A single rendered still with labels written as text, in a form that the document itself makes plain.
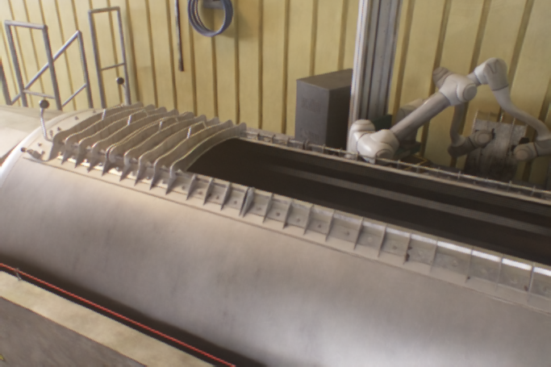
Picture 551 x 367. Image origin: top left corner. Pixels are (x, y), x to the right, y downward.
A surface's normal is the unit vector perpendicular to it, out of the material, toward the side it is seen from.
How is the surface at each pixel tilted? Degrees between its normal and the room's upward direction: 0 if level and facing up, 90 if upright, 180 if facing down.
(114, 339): 0
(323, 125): 90
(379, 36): 90
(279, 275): 47
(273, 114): 90
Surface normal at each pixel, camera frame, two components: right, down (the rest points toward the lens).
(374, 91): 0.62, 0.33
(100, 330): 0.00, -0.91
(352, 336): -0.38, -0.18
